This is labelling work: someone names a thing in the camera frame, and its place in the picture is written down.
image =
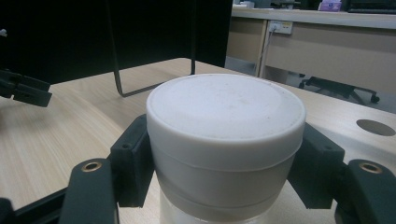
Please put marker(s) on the black curtain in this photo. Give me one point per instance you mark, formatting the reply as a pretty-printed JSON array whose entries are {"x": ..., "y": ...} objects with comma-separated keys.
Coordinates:
[{"x": 62, "y": 34}]

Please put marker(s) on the black office chair base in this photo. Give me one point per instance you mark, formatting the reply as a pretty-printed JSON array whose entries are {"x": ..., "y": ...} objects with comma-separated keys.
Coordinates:
[{"x": 339, "y": 88}]

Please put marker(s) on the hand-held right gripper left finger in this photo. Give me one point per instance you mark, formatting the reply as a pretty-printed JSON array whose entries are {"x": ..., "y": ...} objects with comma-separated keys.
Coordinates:
[{"x": 132, "y": 161}]

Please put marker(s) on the white jar with white lid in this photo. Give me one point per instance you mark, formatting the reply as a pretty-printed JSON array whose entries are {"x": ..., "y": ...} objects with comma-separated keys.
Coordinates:
[{"x": 224, "y": 140}]

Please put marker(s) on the purple tissue pack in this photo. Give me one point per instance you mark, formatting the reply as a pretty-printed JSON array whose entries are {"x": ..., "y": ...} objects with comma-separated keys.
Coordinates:
[{"x": 330, "y": 5}]

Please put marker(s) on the black metal-legged shelf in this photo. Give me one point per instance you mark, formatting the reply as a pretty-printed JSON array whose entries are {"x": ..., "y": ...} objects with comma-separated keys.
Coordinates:
[{"x": 119, "y": 77}]

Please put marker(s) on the white wall socket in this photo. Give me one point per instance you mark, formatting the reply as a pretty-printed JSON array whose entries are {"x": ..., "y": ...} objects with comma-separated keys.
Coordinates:
[{"x": 281, "y": 27}]

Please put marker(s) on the beige office desk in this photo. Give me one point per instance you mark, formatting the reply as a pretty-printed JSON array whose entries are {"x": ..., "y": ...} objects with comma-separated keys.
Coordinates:
[{"x": 330, "y": 49}]

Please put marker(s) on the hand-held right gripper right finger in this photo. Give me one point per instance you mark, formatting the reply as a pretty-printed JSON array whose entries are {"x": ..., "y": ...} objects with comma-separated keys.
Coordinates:
[{"x": 317, "y": 165}]

